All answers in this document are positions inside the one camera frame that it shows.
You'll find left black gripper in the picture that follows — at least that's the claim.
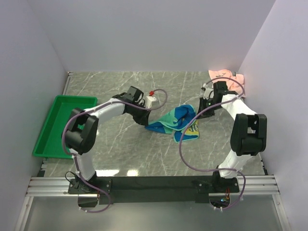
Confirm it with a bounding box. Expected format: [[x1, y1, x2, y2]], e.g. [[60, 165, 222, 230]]
[[128, 103, 152, 127]]

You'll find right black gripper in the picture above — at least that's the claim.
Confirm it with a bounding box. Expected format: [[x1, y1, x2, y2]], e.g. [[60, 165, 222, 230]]
[[196, 97, 221, 120]]

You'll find blue green crocodile towel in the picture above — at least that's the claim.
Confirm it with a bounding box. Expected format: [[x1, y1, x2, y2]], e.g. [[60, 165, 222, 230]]
[[145, 104, 200, 143]]

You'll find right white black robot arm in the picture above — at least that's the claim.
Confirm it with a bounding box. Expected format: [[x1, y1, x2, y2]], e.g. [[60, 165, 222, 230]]
[[198, 81, 267, 192]]

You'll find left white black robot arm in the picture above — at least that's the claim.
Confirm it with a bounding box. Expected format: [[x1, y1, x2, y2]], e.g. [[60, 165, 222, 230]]
[[62, 86, 150, 193]]

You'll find pink crumpled towel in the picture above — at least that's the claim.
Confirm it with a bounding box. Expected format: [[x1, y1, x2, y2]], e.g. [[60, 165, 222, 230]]
[[208, 69, 244, 95]]

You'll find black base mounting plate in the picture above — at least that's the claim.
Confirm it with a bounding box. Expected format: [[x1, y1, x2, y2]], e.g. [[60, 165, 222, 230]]
[[68, 176, 240, 207]]

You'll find green plastic tray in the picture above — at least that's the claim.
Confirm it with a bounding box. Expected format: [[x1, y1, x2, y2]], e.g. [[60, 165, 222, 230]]
[[33, 95, 97, 159]]

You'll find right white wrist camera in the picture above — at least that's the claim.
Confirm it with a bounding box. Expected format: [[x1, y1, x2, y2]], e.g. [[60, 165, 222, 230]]
[[201, 83, 214, 99]]

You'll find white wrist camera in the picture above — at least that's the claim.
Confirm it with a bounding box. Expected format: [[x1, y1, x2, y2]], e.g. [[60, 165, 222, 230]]
[[201, 83, 214, 99], [144, 91, 157, 108]]

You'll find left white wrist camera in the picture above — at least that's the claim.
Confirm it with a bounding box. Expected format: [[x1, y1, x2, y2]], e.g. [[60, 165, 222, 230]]
[[144, 91, 157, 108]]

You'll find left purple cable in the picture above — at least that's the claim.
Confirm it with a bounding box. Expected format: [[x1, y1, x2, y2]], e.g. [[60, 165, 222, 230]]
[[61, 89, 168, 214]]

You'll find purple cable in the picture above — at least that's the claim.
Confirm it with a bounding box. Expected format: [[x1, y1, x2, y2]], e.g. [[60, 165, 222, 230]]
[[178, 77, 246, 210], [61, 89, 168, 214]]

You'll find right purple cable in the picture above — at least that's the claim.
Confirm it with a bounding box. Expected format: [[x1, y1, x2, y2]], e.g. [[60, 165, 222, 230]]
[[178, 77, 246, 210]]

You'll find aluminium rail frame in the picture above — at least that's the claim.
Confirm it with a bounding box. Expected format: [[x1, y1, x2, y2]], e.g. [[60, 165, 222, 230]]
[[24, 72, 291, 231]]

